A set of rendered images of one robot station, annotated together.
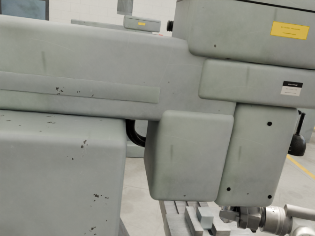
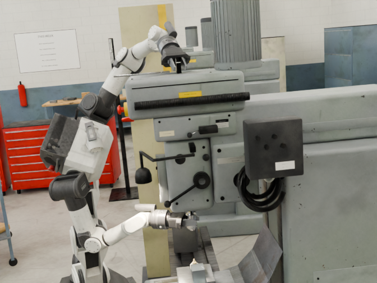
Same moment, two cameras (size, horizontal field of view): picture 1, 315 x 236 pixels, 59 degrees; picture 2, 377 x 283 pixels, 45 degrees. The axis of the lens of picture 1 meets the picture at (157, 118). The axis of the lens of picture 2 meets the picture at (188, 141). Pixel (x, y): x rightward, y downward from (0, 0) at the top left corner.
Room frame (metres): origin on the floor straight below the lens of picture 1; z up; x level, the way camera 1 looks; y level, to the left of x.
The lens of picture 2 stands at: (2.69, -0.05, 2.03)
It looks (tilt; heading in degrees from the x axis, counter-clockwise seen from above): 13 degrees down; 186
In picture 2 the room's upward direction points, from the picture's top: 5 degrees counter-clockwise
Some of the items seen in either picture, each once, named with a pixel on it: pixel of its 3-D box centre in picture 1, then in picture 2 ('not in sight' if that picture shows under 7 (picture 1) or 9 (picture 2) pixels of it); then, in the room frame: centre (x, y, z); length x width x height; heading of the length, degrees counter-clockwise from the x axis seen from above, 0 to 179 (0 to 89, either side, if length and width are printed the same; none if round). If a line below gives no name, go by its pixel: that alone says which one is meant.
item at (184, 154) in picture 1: (182, 141); (231, 165); (0.76, -0.08, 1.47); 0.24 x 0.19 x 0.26; 10
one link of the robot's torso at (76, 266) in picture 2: not in sight; (90, 274); (0.24, -0.98, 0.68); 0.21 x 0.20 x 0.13; 29
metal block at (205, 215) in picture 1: (204, 217); (198, 273); (0.96, -0.24, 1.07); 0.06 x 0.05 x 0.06; 11
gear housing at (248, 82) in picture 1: (246, 77); (193, 122); (0.79, -0.23, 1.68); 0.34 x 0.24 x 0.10; 100
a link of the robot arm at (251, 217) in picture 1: (256, 217); (171, 220); (0.78, -0.36, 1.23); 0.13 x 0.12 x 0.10; 171
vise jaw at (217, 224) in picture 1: (216, 221); (185, 279); (0.97, -0.30, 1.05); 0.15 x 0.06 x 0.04; 11
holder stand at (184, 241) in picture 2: not in sight; (184, 226); (0.44, -0.35, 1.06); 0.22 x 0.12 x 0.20; 3
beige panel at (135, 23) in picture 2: not in sight; (159, 150); (-0.91, -0.69, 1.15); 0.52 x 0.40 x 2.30; 100
